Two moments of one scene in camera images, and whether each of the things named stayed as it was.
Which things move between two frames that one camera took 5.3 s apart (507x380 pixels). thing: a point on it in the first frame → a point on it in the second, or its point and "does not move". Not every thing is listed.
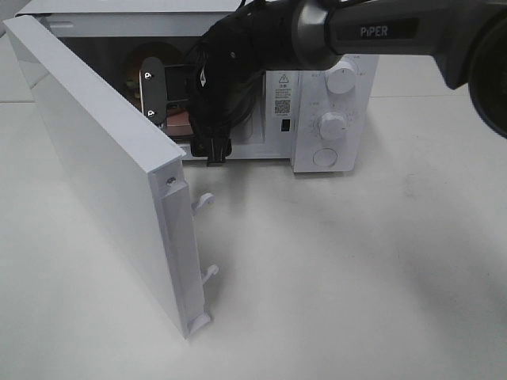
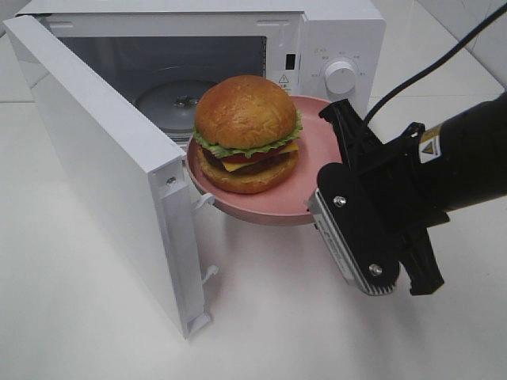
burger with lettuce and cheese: (134, 64) → (248, 130)
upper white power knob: (341, 78) does not move
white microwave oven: (324, 119) does not move
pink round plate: (179, 123) → (318, 146)
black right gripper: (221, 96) → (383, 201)
